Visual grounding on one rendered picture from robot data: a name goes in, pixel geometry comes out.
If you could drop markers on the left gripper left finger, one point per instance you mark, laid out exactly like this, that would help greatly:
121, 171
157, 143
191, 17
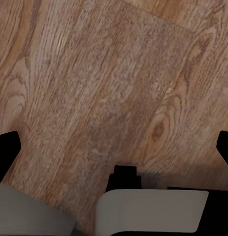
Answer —
10, 146

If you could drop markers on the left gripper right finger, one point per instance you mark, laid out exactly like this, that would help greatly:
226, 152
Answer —
222, 145

